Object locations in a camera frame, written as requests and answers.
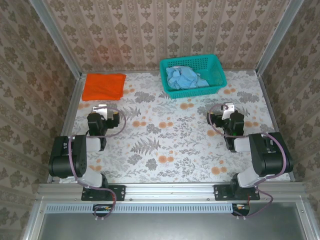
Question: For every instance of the teal plastic mesh basket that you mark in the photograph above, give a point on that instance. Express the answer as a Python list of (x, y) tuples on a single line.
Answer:
[(215, 75)]

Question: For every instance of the light blue printed t-shirt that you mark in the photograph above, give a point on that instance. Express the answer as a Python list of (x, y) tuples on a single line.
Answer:
[(185, 77)]

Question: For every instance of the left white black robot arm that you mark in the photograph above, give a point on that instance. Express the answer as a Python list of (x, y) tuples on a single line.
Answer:
[(67, 160)]

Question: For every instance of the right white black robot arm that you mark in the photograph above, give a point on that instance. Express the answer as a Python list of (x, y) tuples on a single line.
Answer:
[(272, 160)]

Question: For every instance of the folded orange t-shirt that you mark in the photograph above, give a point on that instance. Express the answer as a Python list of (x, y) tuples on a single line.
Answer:
[(102, 86)]

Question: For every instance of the floral table cover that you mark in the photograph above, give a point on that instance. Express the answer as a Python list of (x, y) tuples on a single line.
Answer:
[(162, 140)]

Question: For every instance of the grey metal sheet tray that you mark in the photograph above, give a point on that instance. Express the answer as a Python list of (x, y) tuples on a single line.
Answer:
[(170, 227)]

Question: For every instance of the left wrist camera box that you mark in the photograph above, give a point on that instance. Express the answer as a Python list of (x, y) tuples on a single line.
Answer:
[(100, 110)]

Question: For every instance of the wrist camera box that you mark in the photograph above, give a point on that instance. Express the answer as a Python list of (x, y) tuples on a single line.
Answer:
[(228, 110), (100, 110)]

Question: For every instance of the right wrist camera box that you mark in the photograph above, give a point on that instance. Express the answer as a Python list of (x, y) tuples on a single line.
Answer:
[(228, 110)]

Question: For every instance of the aluminium table side rail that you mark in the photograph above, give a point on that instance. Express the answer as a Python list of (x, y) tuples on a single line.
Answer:
[(69, 125), (273, 112)]

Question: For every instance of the thin aluminium table end rail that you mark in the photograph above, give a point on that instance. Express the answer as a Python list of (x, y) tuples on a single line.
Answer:
[(145, 71)]

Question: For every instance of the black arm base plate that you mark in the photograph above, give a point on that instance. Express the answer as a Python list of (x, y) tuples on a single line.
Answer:
[(221, 192), (117, 192)]

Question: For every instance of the aluminium mounting rail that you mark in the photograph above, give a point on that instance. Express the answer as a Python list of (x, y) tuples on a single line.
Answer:
[(170, 191)]

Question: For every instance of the aluminium corner post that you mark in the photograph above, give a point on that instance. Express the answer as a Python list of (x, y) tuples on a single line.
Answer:
[(278, 37), (58, 37)]

